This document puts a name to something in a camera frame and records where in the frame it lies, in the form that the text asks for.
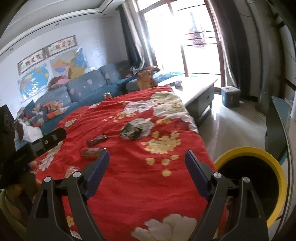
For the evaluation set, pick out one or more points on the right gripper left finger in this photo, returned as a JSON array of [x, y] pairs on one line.
[[60, 210]]

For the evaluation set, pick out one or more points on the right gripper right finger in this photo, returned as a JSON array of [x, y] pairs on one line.
[[246, 220]]

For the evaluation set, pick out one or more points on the yellow rimmed black trash bin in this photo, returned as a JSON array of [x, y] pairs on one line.
[[264, 172]]

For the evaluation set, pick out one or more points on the person left hand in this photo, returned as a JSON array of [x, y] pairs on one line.
[[14, 204]]

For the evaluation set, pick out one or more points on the purple candy wrapper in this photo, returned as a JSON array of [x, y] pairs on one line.
[[70, 171]]

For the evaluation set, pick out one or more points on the colourful patchwork blanket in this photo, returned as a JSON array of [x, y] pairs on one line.
[[40, 114]]

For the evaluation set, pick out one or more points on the world map poster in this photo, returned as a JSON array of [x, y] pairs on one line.
[[34, 82]]

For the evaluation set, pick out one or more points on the tv cabinet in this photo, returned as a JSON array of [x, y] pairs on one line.
[[280, 143]]

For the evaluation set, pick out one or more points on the pile of pink clothes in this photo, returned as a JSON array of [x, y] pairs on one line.
[[57, 82]]

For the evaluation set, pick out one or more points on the brown chocolate wrapper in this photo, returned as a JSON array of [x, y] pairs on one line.
[[100, 138]]

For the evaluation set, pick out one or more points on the blue sectional sofa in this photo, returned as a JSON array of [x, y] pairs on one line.
[[88, 89]]

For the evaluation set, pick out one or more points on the red floral table cloth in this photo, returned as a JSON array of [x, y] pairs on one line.
[[147, 192]]

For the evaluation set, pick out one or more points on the china map poster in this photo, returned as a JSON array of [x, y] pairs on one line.
[[68, 59]]

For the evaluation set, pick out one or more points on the yellow cushion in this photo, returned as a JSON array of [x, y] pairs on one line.
[[75, 72]]

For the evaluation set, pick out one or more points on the red drink can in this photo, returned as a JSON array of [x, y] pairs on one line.
[[107, 95]]

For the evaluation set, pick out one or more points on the crumpled green snack packet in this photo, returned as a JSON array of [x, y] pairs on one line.
[[130, 132]]

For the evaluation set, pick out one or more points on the small blue storage stool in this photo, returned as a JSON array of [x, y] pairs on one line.
[[230, 96]]

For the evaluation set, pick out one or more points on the dark left curtain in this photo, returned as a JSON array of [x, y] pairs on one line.
[[133, 43]]

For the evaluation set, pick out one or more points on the dark curtain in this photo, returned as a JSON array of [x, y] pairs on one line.
[[234, 46], [133, 43]]

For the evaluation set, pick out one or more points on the grey standing air conditioner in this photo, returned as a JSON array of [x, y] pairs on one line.
[[265, 51]]

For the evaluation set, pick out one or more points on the dark right curtain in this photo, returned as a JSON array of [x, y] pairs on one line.
[[234, 46]]

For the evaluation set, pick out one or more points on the left calligraphy frame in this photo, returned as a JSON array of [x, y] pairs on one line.
[[31, 61]]

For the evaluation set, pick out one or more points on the calligraphy frame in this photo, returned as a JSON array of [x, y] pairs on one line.
[[61, 45], [31, 61]]

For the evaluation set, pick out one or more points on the right calligraphy frame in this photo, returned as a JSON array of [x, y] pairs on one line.
[[61, 45]]

